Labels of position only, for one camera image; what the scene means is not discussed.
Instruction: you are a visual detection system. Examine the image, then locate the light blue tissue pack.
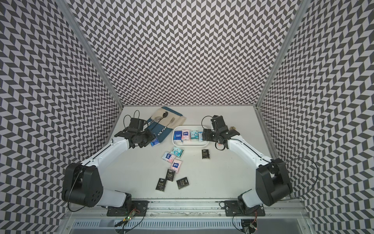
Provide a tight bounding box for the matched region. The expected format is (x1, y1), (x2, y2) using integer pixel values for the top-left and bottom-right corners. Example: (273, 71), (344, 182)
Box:
(198, 132), (203, 142)

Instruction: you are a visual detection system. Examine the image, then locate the black tissue pack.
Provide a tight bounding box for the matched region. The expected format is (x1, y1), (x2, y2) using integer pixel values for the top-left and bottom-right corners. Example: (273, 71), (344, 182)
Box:
(176, 177), (190, 190)
(202, 149), (210, 160)
(156, 178), (167, 192)
(166, 169), (176, 181)

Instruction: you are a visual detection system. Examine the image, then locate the white storage box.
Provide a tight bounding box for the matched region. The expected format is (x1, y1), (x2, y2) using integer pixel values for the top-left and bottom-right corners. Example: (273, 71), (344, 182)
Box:
(171, 125), (209, 147)

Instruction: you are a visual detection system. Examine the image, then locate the blue Vinda tissue pack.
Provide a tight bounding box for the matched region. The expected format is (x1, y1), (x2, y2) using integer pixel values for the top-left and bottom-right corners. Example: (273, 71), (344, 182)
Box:
(173, 131), (183, 143)

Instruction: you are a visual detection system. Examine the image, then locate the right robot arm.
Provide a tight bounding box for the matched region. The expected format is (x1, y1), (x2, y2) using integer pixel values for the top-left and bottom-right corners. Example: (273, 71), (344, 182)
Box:
(202, 129), (293, 214)

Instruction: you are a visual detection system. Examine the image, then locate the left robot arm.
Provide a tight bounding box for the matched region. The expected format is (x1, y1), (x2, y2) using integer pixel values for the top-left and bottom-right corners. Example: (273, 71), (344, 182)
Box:
(62, 130), (155, 208)

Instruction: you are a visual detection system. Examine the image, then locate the teal serving tray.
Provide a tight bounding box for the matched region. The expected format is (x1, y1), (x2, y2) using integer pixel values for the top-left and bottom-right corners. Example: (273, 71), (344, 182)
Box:
(147, 106), (186, 143)

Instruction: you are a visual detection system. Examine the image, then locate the pink blue tissue pack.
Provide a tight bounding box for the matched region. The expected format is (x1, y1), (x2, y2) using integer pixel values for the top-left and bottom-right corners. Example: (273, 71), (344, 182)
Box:
(162, 152), (176, 163)

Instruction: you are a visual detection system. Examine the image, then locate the black metal spoon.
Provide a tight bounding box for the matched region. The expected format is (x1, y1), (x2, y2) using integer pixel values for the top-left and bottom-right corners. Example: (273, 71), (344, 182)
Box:
(151, 111), (168, 131)

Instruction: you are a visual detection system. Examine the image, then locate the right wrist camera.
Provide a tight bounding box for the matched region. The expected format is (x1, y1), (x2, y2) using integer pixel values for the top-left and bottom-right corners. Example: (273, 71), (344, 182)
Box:
(211, 115), (240, 139)

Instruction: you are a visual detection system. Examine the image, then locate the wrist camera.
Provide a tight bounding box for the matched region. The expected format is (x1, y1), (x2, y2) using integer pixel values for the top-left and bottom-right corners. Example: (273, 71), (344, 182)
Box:
(115, 118), (146, 139)
(211, 115), (240, 139)

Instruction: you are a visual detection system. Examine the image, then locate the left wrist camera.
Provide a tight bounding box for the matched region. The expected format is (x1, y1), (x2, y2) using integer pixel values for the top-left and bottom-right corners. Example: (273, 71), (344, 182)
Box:
(115, 118), (146, 139)

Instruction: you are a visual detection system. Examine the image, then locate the white handled spoon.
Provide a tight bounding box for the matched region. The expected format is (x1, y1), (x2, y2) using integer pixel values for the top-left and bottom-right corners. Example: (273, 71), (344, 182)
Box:
(147, 116), (162, 127)

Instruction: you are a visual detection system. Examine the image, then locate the patterned handle fork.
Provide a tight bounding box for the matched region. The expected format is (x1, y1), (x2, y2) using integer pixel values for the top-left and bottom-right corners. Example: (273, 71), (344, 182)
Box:
(158, 117), (175, 136)

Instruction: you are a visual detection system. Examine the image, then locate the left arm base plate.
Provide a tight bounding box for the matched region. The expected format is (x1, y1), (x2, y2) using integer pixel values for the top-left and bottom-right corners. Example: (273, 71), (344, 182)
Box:
(106, 200), (149, 217)

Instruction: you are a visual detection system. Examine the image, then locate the aluminium front rail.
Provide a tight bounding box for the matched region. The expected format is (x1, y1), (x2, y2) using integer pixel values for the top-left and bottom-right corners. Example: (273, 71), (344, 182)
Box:
(62, 198), (309, 220)

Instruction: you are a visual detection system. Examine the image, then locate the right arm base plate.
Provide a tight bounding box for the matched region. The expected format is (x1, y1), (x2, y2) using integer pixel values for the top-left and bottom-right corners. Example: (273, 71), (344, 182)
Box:
(223, 200), (266, 217)

